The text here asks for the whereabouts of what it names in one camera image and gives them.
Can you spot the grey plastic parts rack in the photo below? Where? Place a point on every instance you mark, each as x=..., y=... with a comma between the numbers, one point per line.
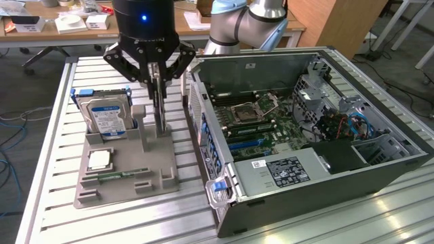
x=128, y=162

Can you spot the white metal table frame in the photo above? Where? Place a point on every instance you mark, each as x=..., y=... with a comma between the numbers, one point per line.
x=403, y=25

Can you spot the black floor power box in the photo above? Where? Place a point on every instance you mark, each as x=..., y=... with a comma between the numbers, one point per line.
x=372, y=56

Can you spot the red packet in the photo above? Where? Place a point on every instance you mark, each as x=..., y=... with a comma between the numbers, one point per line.
x=106, y=9

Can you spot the green motherboard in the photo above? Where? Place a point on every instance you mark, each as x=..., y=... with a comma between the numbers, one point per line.
x=280, y=127

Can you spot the CPU socket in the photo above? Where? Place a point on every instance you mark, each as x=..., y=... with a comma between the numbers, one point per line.
x=244, y=114

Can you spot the stack of white papers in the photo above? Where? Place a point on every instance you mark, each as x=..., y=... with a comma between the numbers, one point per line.
x=196, y=23

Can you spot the white round-hole dispenser box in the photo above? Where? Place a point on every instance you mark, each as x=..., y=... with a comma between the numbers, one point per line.
x=69, y=24

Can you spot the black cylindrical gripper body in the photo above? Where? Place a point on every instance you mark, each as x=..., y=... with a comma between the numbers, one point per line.
x=145, y=30

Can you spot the hard disk in blue caddy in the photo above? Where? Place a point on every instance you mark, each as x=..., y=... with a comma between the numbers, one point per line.
x=104, y=117

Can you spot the silver CPU chip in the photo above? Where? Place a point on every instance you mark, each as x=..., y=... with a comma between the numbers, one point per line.
x=100, y=160

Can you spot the grey power supply unit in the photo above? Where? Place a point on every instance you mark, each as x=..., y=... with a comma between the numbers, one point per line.
x=280, y=172

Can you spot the green RAM stick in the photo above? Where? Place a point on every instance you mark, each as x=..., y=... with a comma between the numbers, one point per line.
x=114, y=175

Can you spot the perforated metal disk bay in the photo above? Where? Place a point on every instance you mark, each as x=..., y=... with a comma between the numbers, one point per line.
x=311, y=101

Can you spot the open dark grey PC case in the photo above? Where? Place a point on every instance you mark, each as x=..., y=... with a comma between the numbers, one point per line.
x=304, y=203

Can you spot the brown cardboard box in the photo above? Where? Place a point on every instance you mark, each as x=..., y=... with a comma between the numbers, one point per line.
x=203, y=7

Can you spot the white box with black lid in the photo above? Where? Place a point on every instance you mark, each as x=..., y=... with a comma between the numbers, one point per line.
x=26, y=24

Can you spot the small white printed box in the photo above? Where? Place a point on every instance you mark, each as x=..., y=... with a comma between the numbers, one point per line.
x=96, y=22

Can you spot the metal socket cover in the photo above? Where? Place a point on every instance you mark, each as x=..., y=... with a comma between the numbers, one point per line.
x=267, y=100

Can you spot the black graphics card silver bracket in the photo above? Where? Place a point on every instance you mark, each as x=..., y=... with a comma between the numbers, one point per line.
x=158, y=114

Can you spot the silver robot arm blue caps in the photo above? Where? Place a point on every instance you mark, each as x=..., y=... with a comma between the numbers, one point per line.
x=229, y=28

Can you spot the blue release latch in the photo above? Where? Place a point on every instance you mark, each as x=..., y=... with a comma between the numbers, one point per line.
x=217, y=185

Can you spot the silver drive cage bracket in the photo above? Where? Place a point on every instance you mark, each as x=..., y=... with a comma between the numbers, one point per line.
x=383, y=150

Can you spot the black chair base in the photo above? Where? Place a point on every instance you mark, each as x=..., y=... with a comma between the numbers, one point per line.
x=40, y=56

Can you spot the blue expansion slot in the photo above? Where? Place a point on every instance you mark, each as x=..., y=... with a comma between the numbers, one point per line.
x=245, y=145

